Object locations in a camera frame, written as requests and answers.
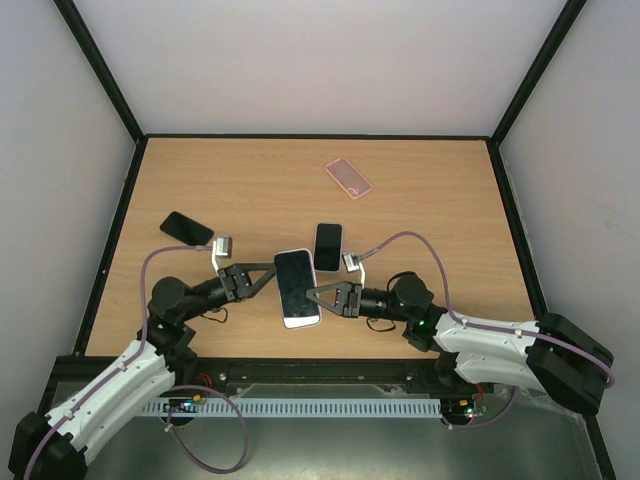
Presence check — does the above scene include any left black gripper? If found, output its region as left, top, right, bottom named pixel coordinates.
left=180, top=264, right=278, bottom=322

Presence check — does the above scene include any black phone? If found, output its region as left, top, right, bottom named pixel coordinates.
left=159, top=211, right=214, bottom=246

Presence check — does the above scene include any pink phone case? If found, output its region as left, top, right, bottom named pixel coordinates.
left=325, top=157, right=372, bottom=200

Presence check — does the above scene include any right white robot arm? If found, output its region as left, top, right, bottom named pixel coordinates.
left=306, top=271, right=613, bottom=416

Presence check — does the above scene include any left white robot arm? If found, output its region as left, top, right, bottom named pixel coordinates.
left=8, top=263, right=276, bottom=479

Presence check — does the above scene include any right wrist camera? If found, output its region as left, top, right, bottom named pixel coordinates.
left=342, top=252, right=366, bottom=286

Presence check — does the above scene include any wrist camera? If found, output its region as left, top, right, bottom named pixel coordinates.
left=342, top=252, right=366, bottom=286
left=211, top=236, right=233, bottom=272

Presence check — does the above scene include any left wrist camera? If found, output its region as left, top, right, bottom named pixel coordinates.
left=211, top=236, right=233, bottom=272

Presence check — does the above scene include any black frame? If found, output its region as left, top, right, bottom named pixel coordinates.
left=0, top=0, right=640, bottom=480

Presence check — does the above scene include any light blue cable duct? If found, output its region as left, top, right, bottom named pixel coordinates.
left=138, top=398, right=441, bottom=419

